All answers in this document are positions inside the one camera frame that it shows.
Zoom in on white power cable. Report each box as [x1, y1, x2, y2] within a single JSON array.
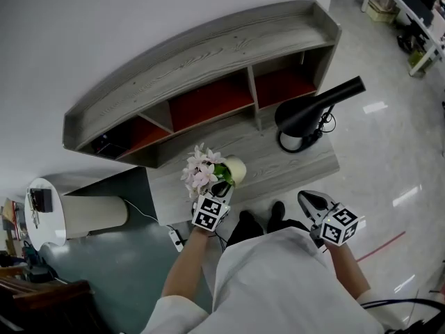
[[123, 198, 159, 222]]

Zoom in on black box on white table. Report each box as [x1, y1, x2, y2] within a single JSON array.
[[38, 189, 54, 212]]

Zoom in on person's right black shoe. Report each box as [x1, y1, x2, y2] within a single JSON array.
[[270, 200, 286, 223]]

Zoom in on grey wooden desk with hutch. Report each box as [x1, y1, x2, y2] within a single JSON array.
[[62, 0, 342, 226]]

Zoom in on black cable at person's side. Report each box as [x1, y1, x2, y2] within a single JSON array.
[[359, 297, 445, 326]]

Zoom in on person's dark trousers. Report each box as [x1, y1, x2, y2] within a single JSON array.
[[225, 217, 312, 247]]

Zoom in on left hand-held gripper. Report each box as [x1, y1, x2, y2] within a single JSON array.
[[191, 184, 236, 234]]

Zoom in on white power strip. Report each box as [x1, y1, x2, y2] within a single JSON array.
[[168, 230, 184, 253]]

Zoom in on dark wooden cabinet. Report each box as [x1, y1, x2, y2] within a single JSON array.
[[0, 276, 102, 334]]

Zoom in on pink flowers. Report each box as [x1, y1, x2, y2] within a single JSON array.
[[180, 143, 248, 200]]

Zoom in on pale green storage box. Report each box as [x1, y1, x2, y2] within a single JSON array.
[[366, 0, 399, 24], [408, 50, 427, 74]]

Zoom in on person's white shirt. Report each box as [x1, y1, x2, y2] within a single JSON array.
[[140, 219, 385, 334]]

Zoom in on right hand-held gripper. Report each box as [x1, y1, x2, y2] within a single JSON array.
[[297, 190, 359, 248]]

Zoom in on white table with beige base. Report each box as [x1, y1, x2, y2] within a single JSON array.
[[24, 177, 130, 247]]

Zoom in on person's right forearm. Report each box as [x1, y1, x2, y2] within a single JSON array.
[[325, 244, 371, 301]]

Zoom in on person's left forearm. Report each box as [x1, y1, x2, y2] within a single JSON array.
[[161, 226, 211, 299]]

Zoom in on long white office desk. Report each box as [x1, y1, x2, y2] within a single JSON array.
[[361, 0, 445, 76]]

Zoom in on black lamp cable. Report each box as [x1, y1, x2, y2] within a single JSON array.
[[311, 104, 337, 142]]

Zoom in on black desk lamp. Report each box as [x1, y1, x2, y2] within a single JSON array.
[[274, 75, 366, 154]]

